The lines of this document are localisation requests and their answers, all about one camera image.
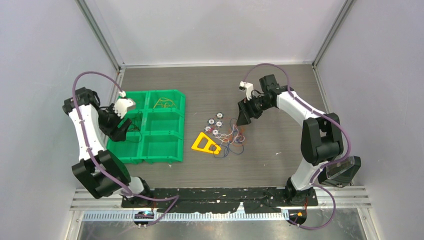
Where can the poker chip right middle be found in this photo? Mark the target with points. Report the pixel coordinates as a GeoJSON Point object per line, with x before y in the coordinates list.
{"type": "Point", "coordinates": [219, 124]}

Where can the poker chip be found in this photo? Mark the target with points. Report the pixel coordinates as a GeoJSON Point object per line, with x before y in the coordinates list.
{"type": "Point", "coordinates": [211, 121]}
{"type": "Point", "coordinates": [207, 129]}
{"type": "Point", "coordinates": [219, 115]}
{"type": "Point", "coordinates": [219, 124]}
{"type": "Point", "coordinates": [215, 132]}

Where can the green compartment tray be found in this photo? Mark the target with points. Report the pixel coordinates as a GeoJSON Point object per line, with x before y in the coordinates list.
{"type": "Point", "coordinates": [156, 134]}

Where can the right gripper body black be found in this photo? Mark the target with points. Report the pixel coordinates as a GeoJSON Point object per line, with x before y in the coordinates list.
{"type": "Point", "coordinates": [257, 106]}

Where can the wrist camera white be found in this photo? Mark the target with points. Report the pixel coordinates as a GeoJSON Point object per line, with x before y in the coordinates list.
{"type": "Point", "coordinates": [122, 106]}
{"type": "Point", "coordinates": [247, 88]}

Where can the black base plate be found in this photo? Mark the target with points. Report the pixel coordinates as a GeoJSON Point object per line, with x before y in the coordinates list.
{"type": "Point", "coordinates": [203, 208]}

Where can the poker chip top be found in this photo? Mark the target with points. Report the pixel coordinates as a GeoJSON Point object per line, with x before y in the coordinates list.
{"type": "Point", "coordinates": [219, 115]}

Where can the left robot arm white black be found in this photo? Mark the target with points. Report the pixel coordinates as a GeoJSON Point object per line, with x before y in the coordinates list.
{"type": "Point", "coordinates": [98, 169]}

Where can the poker chip left upper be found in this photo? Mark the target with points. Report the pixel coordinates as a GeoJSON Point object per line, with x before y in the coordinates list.
{"type": "Point", "coordinates": [211, 121]}

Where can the poker chip bottom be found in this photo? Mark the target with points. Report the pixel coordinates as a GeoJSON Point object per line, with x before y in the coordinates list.
{"type": "Point", "coordinates": [215, 132]}

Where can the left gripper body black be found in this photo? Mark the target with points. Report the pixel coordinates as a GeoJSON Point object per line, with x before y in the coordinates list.
{"type": "Point", "coordinates": [108, 121]}

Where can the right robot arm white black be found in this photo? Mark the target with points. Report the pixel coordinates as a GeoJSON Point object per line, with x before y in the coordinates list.
{"type": "Point", "coordinates": [321, 138]}

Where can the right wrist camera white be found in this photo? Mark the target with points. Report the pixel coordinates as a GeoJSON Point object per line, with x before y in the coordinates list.
{"type": "Point", "coordinates": [247, 88]}

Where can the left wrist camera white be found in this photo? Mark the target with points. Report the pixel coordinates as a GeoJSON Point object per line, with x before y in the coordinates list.
{"type": "Point", "coordinates": [122, 106]}

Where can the yellow triangular plastic piece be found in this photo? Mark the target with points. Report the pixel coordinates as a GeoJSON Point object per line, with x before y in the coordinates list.
{"type": "Point", "coordinates": [203, 143]}

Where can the poker chip left lower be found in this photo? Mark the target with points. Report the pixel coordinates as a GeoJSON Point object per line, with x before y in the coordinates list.
{"type": "Point", "coordinates": [207, 129]}

